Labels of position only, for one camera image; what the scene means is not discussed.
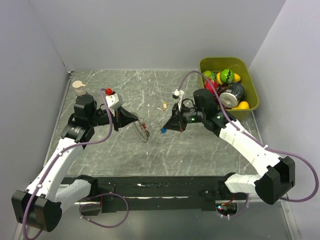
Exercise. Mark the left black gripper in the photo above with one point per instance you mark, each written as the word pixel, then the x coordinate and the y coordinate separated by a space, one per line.
pixel 122 117

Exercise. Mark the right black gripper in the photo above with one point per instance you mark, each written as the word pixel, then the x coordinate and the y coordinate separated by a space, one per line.
pixel 176 122

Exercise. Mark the blue tagged key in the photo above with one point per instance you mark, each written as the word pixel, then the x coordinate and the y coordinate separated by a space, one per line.
pixel 163 130

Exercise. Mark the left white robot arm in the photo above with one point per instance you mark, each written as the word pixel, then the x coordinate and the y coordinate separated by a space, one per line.
pixel 41 205

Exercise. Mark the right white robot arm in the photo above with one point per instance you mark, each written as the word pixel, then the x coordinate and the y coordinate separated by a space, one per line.
pixel 275 175

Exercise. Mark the red dragon fruit toy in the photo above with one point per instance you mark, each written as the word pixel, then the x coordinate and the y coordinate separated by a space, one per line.
pixel 211 85

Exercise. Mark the grey bottle with beige cap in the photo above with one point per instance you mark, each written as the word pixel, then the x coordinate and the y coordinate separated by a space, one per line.
pixel 79 87

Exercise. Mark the dark grapes toy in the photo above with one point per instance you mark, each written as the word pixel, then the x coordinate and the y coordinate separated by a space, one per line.
pixel 221 89

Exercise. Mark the green lime toy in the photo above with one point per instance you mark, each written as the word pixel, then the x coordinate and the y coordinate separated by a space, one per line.
pixel 207 74

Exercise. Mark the black tin can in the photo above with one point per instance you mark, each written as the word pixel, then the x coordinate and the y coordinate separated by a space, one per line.
pixel 232 95

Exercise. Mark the green watermelon toy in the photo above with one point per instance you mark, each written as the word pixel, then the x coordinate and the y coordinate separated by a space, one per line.
pixel 227 76

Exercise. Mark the yellow banana toy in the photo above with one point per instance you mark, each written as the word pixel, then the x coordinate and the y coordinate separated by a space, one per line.
pixel 243 105

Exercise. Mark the yellow lemon toy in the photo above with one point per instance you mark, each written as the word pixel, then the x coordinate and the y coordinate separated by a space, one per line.
pixel 236 78

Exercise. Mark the olive green plastic bin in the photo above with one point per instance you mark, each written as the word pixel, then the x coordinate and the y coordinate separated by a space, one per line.
pixel 218 64

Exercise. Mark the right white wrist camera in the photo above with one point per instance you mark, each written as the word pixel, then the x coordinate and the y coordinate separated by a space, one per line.
pixel 178 95

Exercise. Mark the black mounting base plate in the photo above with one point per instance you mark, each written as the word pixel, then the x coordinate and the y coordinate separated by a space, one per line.
pixel 147 193

